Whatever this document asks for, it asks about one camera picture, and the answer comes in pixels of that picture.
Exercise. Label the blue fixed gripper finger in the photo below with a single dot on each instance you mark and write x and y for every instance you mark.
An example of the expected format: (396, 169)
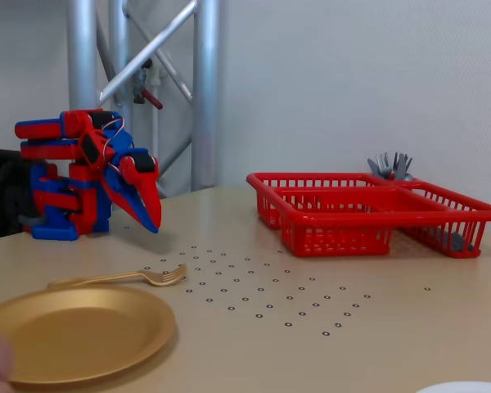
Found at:
(131, 204)

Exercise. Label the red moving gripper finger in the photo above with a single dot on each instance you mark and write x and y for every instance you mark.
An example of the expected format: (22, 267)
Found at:
(149, 192)

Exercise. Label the gold plastic fork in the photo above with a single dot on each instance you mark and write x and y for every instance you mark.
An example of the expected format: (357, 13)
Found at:
(163, 279)

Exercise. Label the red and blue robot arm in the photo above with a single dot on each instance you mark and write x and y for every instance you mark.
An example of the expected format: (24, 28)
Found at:
(45, 129)

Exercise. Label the gold plastic plate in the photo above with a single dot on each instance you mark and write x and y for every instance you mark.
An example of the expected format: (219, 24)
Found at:
(82, 331)

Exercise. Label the grey plastic fork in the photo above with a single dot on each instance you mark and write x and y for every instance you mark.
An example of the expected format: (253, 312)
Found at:
(382, 168)
(401, 170)

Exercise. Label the grey table clamp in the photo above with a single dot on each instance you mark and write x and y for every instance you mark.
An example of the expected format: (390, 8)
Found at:
(30, 221)

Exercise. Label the black chair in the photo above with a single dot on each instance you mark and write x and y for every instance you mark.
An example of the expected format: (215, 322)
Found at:
(4, 192)

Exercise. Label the red plastic dish basket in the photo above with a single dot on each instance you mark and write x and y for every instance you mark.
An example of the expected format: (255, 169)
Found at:
(335, 219)

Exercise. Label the grey utensil lying in basket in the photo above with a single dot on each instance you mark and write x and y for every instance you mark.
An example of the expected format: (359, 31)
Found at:
(456, 241)

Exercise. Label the white round disc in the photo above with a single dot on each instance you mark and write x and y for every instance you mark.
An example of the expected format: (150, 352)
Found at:
(466, 388)

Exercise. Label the aluminium truss frame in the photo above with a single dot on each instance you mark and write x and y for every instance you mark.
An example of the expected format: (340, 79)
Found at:
(206, 82)

